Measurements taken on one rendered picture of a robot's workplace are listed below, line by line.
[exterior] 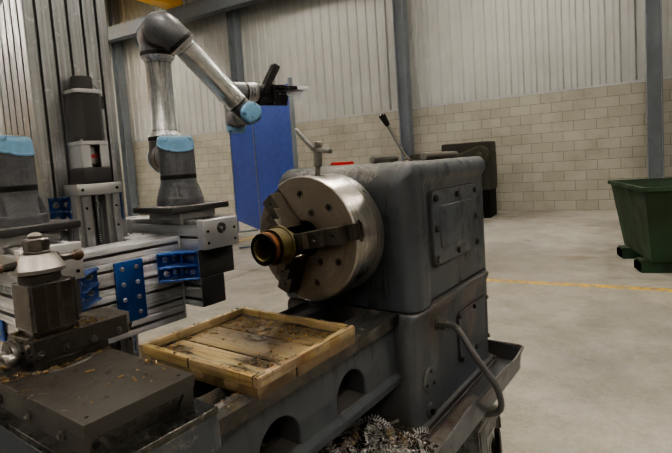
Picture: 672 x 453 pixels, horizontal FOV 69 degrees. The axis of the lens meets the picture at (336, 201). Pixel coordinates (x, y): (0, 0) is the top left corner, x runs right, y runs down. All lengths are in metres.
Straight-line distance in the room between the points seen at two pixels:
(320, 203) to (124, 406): 0.65
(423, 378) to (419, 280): 0.27
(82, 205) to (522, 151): 10.10
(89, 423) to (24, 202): 0.82
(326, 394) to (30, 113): 1.15
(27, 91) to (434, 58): 10.57
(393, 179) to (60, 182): 0.99
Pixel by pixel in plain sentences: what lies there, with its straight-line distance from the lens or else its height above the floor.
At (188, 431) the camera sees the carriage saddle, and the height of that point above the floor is 0.91.
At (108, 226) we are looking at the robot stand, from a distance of 1.66.
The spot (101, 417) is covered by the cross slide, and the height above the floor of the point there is 0.97.
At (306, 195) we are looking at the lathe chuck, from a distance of 1.21.
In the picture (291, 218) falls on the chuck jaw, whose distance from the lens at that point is 1.22.
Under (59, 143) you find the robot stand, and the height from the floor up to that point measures 1.38.
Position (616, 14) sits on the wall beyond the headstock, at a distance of 11.28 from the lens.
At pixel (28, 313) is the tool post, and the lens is 0.92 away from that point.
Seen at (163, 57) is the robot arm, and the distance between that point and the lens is 1.85.
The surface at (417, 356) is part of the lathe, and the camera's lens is 1.35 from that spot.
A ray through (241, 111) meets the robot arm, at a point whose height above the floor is 1.47.
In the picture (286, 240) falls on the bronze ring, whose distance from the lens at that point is 1.12.
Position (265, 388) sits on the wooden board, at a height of 0.88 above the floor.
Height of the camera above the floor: 1.26
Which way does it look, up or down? 4 degrees down
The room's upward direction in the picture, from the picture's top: 4 degrees counter-clockwise
